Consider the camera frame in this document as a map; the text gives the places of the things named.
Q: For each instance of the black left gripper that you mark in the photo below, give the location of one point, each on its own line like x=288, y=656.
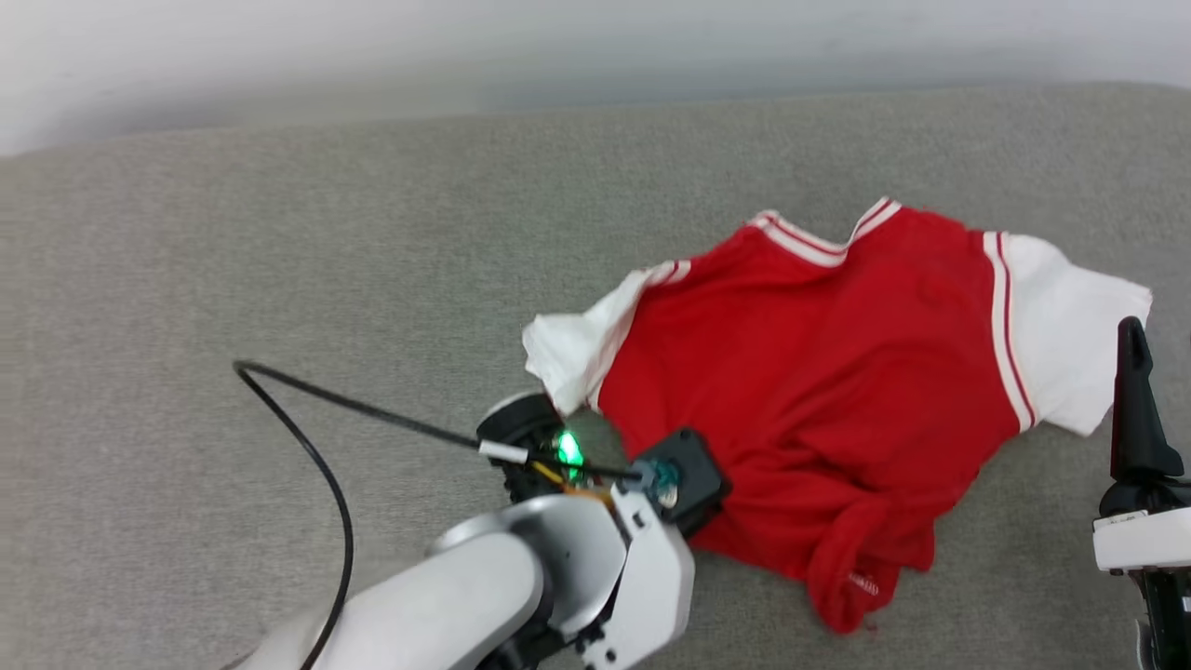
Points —
x=521, y=423

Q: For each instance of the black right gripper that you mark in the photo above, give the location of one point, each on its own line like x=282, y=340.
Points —
x=1146, y=498

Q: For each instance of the red and white shirt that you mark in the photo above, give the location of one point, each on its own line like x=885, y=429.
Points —
x=819, y=372

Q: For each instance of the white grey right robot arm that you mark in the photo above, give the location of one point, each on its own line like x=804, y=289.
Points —
x=1168, y=623

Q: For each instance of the grey fabric sofa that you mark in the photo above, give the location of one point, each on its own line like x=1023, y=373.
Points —
x=279, y=233

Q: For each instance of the white right camera bracket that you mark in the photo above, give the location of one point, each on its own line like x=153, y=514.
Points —
x=1144, y=544

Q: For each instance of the white camera bracket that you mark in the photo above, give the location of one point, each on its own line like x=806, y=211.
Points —
x=651, y=586
x=1144, y=544

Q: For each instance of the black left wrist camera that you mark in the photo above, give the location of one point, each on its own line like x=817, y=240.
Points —
x=700, y=484

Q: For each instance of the white left camera bracket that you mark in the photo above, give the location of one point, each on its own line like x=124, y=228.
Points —
x=651, y=586

